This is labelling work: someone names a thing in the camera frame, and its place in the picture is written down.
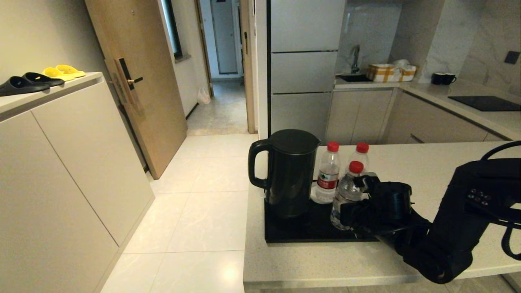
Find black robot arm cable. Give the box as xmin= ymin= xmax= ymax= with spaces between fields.
xmin=480 ymin=140 xmax=521 ymax=261

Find beige kitchen counter cabinets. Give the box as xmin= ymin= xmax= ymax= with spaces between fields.
xmin=326 ymin=81 xmax=521 ymax=145

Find wooden entrance door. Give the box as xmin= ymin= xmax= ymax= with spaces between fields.
xmin=84 ymin=0 xmax=188 ymax=181

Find dark kitchen sink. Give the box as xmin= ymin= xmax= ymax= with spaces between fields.
xmin=337 ymin=74 xmax=373 ymax=83

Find white hallway door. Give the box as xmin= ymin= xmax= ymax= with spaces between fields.
xmin=210 ymin=0 xmax=239 ymax=74

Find bronze door lock handle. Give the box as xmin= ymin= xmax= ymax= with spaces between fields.
xmin=110 ymin=58 xmax=144 ymax=106

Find clear water bottle red cap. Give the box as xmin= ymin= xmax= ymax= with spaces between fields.
xmin=330 ymin=161 xmax=367 ymax=231
xmin=311 ymin=141 xmax=341 ymax=204
xmin=348 ymin=142 xmax=370 ymax=176

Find beige shoe cabinet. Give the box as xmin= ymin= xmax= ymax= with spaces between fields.
xmin=0 ymin=72 xmax=155 ymax=293

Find dark framed window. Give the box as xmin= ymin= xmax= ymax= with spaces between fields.
xmin=161 ymin=0 xmax=184 ymax=61

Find large yellow checked white box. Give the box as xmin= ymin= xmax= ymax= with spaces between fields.
xmin=367 ymin=64 xmax=402 ymax=83

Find black electric kettle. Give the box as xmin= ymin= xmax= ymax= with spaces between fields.
xmin=248 ymin=129 xmax=321 ymax=218

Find black slipper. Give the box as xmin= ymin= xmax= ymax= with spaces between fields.
xmin=0 ymin=76 xmax=50 ymax=97
xmin=22 ymin=72 xmax=66 ymax=87

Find chrome sink faucet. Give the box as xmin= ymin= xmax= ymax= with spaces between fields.
xmin=349 ymin=45 xmax=360 ymax=74

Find round white coaster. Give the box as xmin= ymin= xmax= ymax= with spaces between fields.
xmin=310 ymin=182 xmax=338 ymax=204

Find silver refrigerator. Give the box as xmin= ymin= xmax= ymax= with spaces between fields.
xmin=267 ymin=0 xmax=346 ymax=140

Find black induction cooktop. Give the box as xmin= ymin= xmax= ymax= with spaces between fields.
xmin=448 ymin=96 xmax=521 ymax=112

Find narrow wooden door leaf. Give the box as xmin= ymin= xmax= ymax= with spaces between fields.
xmin=239 ymin=0 xmax=257 ymax=134

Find yellow slipper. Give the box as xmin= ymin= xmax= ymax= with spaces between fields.
xmin=42 ymin=67 xmax=75 ymax=82
xmin=55 ymin=65 xmax=86 ymax=79

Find black rectangular tray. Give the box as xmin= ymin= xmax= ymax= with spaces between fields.
xmin=264 ymin=179 xmax=381 ymax=244

